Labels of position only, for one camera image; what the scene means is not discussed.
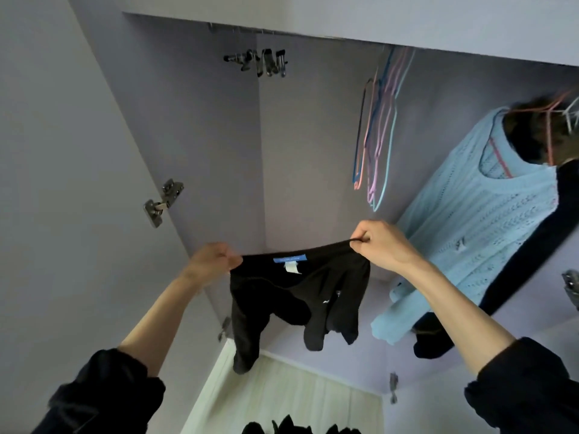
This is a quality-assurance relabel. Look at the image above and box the person's left forearm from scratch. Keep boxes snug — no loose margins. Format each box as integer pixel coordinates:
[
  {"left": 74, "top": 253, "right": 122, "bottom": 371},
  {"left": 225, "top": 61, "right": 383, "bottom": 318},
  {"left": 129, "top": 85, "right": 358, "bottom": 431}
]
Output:
[{"left": 31, "top": 271, "right": 204, "bottom": 434}]

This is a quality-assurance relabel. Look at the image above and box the person's left hand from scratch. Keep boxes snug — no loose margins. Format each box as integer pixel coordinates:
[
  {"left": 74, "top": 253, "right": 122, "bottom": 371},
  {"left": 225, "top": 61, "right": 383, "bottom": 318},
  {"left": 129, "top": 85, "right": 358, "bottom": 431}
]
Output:
[{"left": 181, "top": 242, "right": 244, "bottom": 290}]

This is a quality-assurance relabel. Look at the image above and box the person's right forearm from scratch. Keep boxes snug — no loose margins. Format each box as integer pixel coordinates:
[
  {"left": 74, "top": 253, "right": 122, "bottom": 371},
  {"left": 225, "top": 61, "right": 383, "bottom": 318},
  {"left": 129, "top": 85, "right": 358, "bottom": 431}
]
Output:
[{"left": 407, "top": 257, "right": 579, "bottom": 434}]

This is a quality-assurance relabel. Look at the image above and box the black fur-trimmed jacket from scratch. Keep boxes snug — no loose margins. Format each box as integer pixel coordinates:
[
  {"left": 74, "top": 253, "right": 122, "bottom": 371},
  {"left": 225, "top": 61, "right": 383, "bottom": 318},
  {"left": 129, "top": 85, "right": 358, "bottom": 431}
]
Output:
[{"left": 411, "top": 93, "right": 579, "bottom": 360}]

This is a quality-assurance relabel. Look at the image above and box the grey wardrobe shelf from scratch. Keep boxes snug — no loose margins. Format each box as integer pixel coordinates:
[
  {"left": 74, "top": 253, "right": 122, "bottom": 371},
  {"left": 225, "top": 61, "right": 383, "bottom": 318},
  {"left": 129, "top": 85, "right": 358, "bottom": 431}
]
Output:
[{"left": 118, "top": 0, "right": 579, "bottom": 67}]

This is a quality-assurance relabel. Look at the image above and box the person's right hand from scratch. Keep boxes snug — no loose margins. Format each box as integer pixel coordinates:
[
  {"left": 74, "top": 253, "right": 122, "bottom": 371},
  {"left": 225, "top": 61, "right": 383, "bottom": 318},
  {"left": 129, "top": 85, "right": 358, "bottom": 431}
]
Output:
[{"left": 349, "top": 219, "right": 425, "bottom": 277}]

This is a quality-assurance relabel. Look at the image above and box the white wire hanger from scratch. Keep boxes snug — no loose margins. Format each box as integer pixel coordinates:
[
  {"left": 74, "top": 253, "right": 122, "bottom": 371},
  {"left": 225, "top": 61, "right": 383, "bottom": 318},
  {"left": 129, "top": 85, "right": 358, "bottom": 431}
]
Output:
[{"left": 559, "top": 93, "right": 579, "bottom": 134}]

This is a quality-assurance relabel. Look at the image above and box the light grey wardrobe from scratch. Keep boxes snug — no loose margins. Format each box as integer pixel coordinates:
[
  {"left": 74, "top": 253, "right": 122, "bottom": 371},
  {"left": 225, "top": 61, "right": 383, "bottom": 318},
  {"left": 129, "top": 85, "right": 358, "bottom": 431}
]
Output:
[{"left": 0, "top": 0, "right": 579, "bottom": 434}]

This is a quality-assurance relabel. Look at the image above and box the black top with blue label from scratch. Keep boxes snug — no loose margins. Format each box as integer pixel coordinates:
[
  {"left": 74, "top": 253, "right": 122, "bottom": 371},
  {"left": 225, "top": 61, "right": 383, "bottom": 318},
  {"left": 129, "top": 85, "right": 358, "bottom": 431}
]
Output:
[{"left": 228, "top": 239, "right": 372, "bottom": 374}]

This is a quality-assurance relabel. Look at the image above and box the bunch of pastel hangers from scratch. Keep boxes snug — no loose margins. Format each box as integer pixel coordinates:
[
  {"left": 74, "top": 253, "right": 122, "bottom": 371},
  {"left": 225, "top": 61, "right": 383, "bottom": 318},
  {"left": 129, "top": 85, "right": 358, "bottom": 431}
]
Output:
[{"left": 351, "top": 45, "right": 417, "bottom": 213}]

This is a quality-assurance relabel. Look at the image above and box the light blue knit sweater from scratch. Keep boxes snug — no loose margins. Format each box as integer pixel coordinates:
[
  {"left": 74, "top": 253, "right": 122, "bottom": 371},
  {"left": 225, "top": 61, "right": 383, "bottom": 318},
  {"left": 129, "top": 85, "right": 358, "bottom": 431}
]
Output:
[{"left": 371, "top": 106, "right": 562, "bottom": 346}]

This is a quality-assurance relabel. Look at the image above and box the pink wire hanger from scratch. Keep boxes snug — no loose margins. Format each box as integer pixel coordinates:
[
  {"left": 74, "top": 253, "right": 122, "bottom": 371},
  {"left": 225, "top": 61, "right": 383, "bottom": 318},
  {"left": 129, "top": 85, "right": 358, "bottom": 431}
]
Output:
[{"left": 489, "top": 90, "right": 573, "bottom": 177}]

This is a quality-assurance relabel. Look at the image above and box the cluster of metal clips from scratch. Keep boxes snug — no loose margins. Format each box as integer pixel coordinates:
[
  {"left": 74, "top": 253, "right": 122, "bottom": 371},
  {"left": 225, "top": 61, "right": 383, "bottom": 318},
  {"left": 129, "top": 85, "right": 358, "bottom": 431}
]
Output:
[{"left": 223, "top": 48, "right": 289, "bottom": 80}]

